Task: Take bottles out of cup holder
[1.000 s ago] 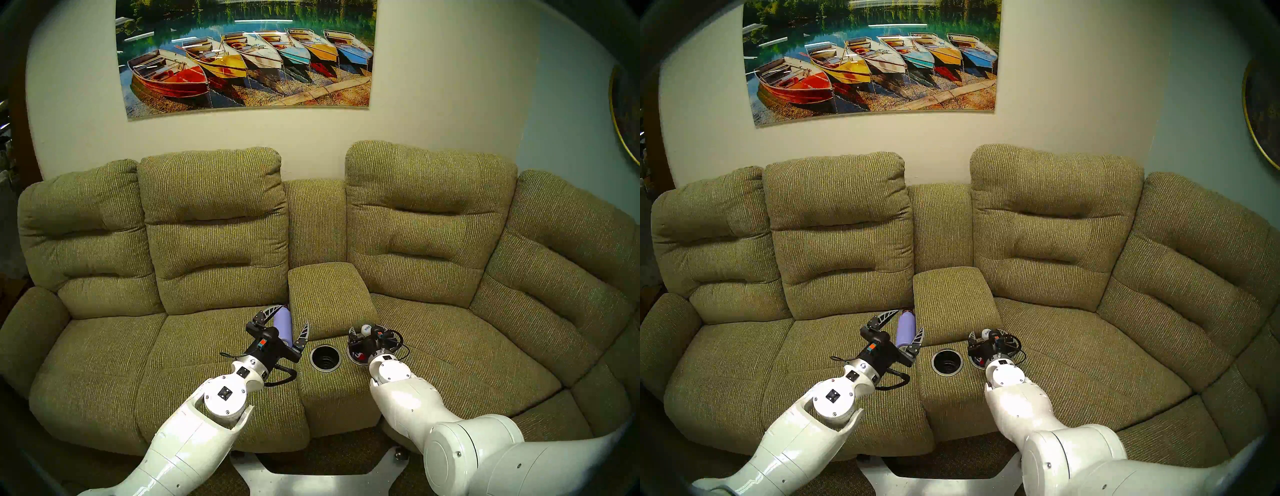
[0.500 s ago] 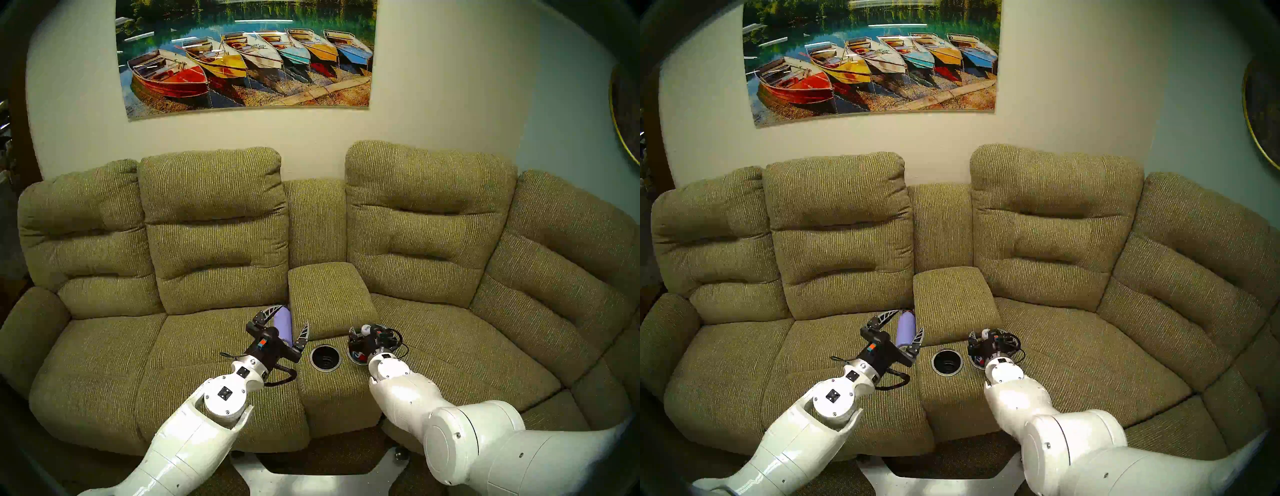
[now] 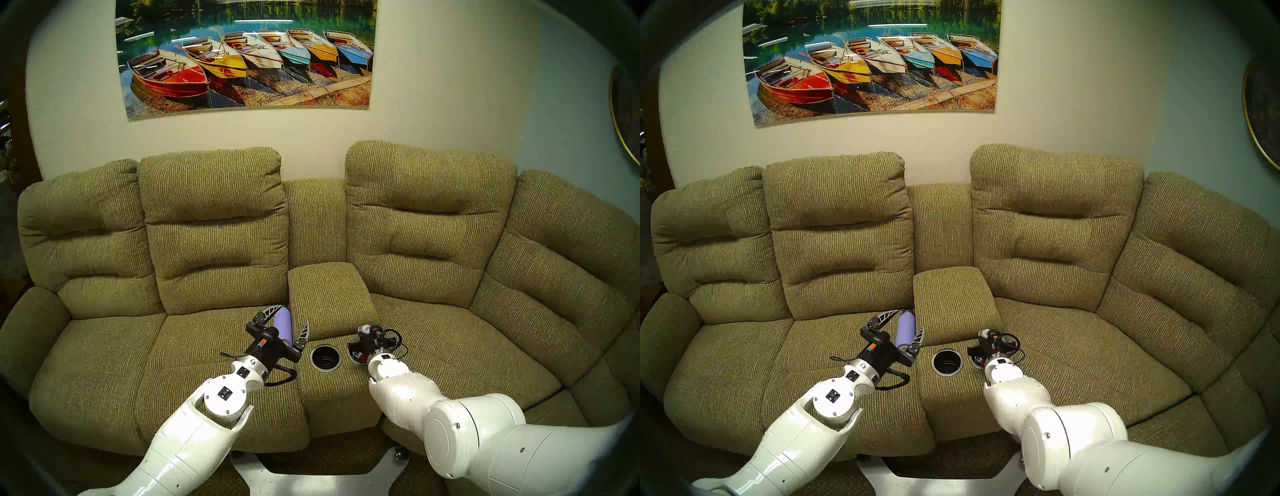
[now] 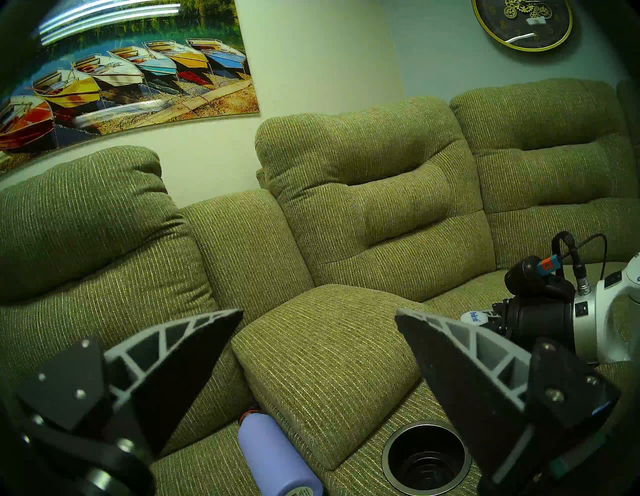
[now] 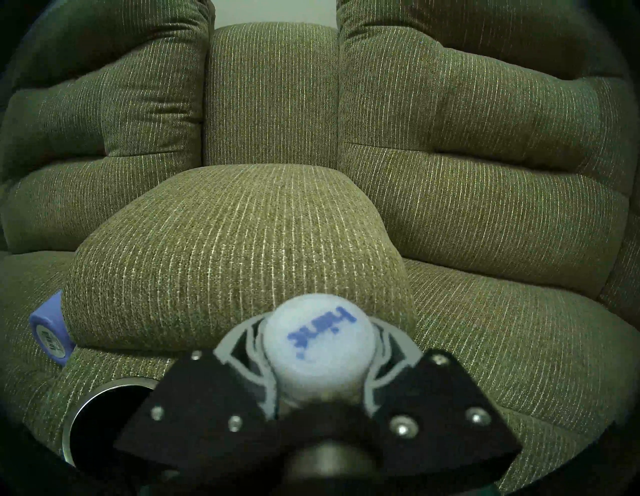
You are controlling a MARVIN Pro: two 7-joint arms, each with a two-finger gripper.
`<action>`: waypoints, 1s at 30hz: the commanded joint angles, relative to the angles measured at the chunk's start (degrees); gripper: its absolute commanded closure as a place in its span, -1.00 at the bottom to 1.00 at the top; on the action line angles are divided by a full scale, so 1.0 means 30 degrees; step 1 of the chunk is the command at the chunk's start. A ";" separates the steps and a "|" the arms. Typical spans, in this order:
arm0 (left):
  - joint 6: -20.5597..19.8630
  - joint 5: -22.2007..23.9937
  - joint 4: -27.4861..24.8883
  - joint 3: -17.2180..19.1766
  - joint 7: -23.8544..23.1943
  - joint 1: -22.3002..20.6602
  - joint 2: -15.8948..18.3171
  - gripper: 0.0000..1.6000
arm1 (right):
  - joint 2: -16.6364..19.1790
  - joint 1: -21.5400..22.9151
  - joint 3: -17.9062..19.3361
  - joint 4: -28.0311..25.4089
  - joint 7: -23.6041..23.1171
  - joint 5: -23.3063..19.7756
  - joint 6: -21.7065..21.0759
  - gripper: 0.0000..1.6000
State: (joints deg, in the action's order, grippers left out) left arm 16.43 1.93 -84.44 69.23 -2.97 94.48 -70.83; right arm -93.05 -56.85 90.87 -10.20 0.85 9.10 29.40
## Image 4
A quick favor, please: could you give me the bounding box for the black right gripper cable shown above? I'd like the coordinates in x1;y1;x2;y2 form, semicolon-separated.
551;231;608;296

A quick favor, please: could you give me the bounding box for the green sofa console lid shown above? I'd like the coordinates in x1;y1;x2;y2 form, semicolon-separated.
231;284;426;471

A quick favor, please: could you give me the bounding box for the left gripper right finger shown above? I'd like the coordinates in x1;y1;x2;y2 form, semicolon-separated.
394;307;621;488

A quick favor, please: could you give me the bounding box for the green fabric sectional sofa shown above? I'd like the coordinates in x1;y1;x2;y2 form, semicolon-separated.
0;77;640;496

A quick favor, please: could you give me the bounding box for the purple bottle with black cap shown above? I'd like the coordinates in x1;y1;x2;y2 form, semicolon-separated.
237;409;325;496

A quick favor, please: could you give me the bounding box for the colourful boats wall picture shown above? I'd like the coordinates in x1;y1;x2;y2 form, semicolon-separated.
0;0;261;173

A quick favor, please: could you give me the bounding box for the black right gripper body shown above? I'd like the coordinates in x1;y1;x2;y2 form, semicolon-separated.
499;298;576;346

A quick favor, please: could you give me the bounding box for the clear plastic water bottle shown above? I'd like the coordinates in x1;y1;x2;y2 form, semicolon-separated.
460;309;501;331

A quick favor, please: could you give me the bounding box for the steel cup holder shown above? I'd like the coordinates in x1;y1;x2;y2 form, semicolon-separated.
381;420;473;496

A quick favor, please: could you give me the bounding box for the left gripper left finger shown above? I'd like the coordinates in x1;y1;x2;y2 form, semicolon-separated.
15;308;245;458

